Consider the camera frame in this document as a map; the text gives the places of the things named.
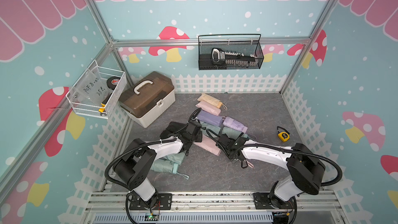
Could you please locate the mint green sleeved umbrella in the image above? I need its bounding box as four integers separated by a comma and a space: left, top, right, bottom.
220, 127, 242, 140

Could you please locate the pink sleeve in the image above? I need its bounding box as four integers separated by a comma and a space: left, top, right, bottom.
194, 134, 221, 156

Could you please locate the lilac sleeve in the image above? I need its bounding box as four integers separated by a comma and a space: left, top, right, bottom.
197, 111, 225, 127

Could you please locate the mint green sleeve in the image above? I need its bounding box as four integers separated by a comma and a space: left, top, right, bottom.
163, 152, 186, 166
201, 122, 221, 135

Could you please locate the pink sleeved umbrella front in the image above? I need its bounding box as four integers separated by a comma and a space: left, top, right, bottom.
240, 159, 254, 169

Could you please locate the pink sleeved umbrella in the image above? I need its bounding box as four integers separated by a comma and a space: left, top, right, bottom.
240, 159, 254, 169
196, 101, 221, 116

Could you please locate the lilac sleeved umbrella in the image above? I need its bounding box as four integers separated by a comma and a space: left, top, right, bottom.
222, 117, 257, 141

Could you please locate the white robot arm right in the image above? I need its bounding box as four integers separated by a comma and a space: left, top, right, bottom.
209, 134, 343, 209

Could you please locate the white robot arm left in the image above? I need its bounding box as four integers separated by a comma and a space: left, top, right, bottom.
104, 108, 203, 209

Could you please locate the beige sleeved umbrella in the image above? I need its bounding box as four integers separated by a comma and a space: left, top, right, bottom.
197, 93, 228, 110

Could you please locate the yellow tape measure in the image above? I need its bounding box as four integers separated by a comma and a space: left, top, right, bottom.
277, 126, 290, 142

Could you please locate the brown lidded white toolbox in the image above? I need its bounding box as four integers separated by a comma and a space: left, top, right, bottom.
119, 72, 175, 128

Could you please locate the socket set in basket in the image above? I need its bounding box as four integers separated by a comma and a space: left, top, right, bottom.
211, 48, 258, 68

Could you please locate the yellow black tool in bin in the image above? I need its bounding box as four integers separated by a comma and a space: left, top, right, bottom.
98, 93, 112, 114

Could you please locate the black tape roll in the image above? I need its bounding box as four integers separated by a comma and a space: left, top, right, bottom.
107, 76, 121, 91

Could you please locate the black wire wall basket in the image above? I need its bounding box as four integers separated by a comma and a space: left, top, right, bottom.
198, 34, 264, 70

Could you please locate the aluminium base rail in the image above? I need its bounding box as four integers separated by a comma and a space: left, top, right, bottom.
83, 191, 346, 224

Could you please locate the clear acrylic wall bin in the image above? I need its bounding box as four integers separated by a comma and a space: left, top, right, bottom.
66, 60, 127, 119

